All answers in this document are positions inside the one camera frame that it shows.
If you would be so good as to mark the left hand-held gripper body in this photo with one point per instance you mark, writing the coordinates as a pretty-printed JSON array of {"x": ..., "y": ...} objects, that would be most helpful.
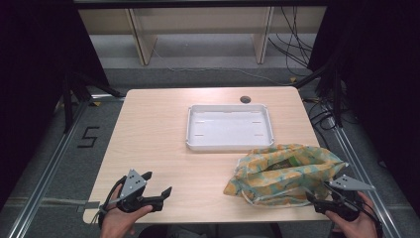
[{"x": 132, "y": 190}]

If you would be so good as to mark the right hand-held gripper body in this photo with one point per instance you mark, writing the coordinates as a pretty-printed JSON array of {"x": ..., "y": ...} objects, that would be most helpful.
[{"x": 345, "y": 198}]

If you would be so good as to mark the green seaweed snack packet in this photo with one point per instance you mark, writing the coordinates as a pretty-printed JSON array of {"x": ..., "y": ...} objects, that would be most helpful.
[{"x": 284, "y": 164}]

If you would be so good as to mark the fruit print cloth bag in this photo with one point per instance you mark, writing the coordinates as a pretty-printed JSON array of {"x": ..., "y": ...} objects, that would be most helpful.
[{"x": 264, "y": 185}]

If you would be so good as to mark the white plastic tray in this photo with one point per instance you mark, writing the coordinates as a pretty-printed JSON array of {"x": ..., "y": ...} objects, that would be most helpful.
[{"x": 229, "y": 127}]

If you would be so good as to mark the person's right hand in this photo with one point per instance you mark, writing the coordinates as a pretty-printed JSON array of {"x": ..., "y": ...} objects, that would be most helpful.
[{"x": 358, "y": 228}]

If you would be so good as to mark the person's left hand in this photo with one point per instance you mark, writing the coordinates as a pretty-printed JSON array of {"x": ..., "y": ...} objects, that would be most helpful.
[{"x": 115, "y": 221}]

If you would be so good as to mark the person's dark clothing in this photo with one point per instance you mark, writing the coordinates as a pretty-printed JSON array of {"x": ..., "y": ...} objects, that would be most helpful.
[{"x": 204, "y": 232}]

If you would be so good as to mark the black metal stand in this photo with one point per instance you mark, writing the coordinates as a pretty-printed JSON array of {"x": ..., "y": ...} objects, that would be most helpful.
[
  {"x": 71, "y": 99},
  {"x": 335, "y": 95}
]

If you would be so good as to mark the black curtain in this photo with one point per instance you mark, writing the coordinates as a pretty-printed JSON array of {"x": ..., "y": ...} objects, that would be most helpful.
[
  {"x": 36, "y": 82},
  {"x": 383, "y": 82}
]

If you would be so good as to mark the light wooden desk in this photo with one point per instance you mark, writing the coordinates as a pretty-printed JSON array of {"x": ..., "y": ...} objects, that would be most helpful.
[{"x": 142, "y": 36}]

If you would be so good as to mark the aluminium floor rail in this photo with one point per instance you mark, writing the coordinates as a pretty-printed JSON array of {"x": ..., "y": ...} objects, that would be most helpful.
[
  {"x": 46, "y": 175},
  {"x": 361, "y": 172}
]

